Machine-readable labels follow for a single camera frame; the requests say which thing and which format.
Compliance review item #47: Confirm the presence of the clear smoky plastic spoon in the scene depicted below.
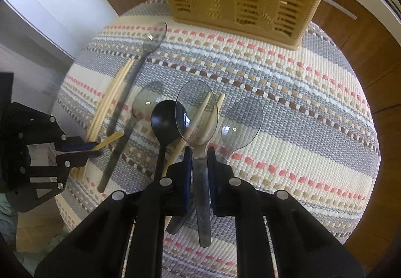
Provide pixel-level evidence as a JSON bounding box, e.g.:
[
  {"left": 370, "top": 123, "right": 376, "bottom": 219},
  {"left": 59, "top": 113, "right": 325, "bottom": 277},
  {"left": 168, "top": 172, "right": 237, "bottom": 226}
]
[{"left": 175, "top": 80, "right": 218, "bottom": 247}]

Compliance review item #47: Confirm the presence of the light green sleeve forearm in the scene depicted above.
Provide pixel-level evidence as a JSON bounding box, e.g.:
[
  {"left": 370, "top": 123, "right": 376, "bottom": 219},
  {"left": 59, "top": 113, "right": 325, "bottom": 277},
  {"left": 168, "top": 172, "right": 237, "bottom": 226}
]
[{"left": 0, "top": 194, "right": 18, "bottom": 251}]

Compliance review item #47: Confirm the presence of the wooden chopstick pair left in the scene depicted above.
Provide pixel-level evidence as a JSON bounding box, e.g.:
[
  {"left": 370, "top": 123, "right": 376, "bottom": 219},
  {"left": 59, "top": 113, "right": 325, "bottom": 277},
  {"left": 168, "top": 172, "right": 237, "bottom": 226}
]
[{"left": 76, "top": 58, "right": 135, "bottom": 183}]

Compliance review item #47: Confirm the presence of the clear plastic spoon left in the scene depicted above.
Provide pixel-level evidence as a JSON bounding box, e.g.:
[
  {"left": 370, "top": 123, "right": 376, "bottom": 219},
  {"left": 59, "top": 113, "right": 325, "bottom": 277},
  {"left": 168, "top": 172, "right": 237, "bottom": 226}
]
[{"left": 102, "top": 81, "right": 164, "bottom": 180}]

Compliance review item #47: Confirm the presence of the black plastic spoon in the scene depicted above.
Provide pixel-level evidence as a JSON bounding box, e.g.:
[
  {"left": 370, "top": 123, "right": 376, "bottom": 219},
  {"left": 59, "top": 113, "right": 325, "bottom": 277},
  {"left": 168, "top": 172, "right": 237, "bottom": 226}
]
[{"left": 150, "top": 100, "right": 179, "bottom": 181}]

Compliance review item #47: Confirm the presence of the wooden chopstick under spoons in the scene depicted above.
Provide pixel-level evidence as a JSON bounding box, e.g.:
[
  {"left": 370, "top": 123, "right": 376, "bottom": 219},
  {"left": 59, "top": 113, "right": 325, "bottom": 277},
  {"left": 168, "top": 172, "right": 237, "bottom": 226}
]
[{"left": 161, "top": 92, "right": 227, "bottom": 229}]

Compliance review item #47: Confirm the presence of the long clear plastic spoon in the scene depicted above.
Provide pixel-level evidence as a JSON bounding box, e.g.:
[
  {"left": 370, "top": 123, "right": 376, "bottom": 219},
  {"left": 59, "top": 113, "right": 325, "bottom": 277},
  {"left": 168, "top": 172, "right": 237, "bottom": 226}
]
[{"left": 96, "top": 22, "right": 169, "bottom": 194}]

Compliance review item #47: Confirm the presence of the clear plastic spoon right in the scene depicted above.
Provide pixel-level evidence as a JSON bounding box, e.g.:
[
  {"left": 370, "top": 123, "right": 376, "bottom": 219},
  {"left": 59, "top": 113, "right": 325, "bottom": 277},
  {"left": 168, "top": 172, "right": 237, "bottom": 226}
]
[{"left": 219, "top": 97, "right": 263, "bottom": 164}]

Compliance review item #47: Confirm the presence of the striped woven table mat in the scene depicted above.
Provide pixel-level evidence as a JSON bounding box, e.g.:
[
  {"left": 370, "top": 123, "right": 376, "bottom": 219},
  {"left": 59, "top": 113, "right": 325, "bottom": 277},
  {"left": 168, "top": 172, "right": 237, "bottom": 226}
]
[{"left": 52, "top": 0, "right": 381, "bottom": 277}]

